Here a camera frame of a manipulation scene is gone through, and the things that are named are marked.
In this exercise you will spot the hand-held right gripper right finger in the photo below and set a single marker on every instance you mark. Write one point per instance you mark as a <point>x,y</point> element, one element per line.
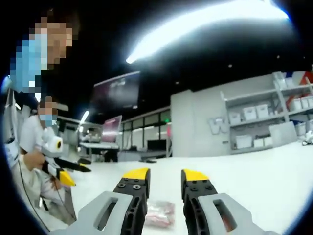
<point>234,213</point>

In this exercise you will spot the person in white coat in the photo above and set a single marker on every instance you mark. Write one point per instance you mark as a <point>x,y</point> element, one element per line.
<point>11,117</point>

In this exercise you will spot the person's left hand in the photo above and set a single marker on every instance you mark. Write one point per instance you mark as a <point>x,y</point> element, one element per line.
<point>33,160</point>

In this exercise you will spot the black flat device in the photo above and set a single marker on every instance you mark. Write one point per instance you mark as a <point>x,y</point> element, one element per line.
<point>148,161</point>

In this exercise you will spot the clear resealable bag pink contents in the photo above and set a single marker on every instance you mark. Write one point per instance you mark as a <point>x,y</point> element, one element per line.
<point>160,215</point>

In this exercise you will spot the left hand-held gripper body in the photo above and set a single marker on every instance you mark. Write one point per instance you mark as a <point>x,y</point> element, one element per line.
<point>50,144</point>

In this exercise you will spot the pink curved monitor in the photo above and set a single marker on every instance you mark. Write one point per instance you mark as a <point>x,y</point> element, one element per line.
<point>112,129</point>

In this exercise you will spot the pink item on white stand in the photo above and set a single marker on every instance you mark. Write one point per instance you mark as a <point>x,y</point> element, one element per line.
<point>169,131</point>

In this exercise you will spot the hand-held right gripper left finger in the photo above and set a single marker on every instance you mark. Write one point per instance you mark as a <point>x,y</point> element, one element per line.
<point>97,210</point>

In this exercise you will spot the grey metal shelf rack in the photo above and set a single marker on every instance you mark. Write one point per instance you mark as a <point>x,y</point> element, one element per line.
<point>278,115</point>

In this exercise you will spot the grey plastic crate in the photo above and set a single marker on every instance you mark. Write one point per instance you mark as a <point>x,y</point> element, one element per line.
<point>283,133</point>

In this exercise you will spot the row of white storage boxes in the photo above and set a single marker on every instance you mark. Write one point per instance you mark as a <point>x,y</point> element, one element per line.
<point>261,111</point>

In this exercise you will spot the white chest-worn device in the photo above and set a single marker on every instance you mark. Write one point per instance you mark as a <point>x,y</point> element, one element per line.
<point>12,150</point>

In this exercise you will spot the short ceiling light bar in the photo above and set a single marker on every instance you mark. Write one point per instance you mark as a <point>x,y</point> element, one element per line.
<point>84,117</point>

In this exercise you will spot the long ceiling light strip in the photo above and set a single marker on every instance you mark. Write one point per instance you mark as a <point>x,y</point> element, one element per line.
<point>207,27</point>

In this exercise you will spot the black monitor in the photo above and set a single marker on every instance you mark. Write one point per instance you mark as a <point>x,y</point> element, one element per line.
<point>157,145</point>

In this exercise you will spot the hanging dark screen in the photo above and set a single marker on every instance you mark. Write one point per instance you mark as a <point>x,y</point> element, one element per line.
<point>117,90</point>

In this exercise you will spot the grey desk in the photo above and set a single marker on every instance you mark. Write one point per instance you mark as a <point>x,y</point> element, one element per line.
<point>97,148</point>

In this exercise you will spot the black framed glass partition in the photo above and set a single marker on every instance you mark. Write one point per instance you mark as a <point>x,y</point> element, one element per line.
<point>146,124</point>

